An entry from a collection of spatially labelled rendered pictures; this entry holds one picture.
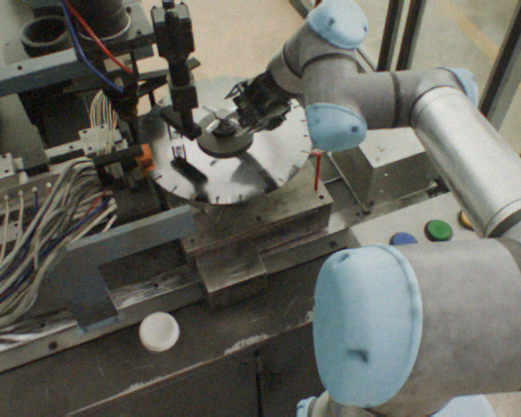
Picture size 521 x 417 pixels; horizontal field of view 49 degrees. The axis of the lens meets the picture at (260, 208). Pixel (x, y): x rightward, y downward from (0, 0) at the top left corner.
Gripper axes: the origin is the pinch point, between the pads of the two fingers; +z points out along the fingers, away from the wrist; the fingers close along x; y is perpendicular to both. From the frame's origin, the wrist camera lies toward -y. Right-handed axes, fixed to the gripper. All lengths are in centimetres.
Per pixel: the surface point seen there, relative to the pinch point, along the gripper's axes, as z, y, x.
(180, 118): 1.1, 10.6, -5.9
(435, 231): -13.4, -13.9, 33.7
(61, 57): 14.4, 18.7, -29.3
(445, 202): -12.1, -21.2, 30.7
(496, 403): 46, -60, 98
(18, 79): 17.0, 27.2, -28.6
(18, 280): 28, 42, 4
